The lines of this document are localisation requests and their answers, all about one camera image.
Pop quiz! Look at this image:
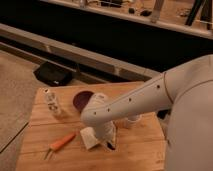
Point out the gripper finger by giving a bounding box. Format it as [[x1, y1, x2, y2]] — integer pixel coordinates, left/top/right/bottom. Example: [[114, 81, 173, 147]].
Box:
[[110, 132, 117, 149], [97, 139, 106, 148]]

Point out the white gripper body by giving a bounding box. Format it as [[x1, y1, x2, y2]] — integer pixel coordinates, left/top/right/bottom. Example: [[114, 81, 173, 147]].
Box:
[[94, 121, 116, 142]]

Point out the black orange eraser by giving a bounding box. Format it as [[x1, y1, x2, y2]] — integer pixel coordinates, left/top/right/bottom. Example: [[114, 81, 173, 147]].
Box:
[[107, 142, 115, 150]]

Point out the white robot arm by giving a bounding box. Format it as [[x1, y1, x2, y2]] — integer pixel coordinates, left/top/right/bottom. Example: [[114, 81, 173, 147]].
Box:
[[81, 54, 213, 171]]

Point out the white sponge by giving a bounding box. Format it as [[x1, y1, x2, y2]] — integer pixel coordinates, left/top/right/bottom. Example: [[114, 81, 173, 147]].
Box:
[[80, 127, 99, 150]]

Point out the dark red bowl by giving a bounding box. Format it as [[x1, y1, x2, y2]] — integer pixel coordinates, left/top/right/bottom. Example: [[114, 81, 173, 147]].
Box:
[[73, 91, 93, 112]]

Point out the orange carrot toy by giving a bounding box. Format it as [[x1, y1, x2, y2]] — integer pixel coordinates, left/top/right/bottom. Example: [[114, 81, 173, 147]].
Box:
[[44, 133, 76, 159]]

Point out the wooden board table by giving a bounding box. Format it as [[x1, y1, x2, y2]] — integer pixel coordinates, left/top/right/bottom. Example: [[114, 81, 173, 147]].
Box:
[[16, 82, 165, 171]]

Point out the black bag on floor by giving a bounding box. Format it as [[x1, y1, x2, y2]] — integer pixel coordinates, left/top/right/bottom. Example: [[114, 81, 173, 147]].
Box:
[[34, 62, 73, 87]]

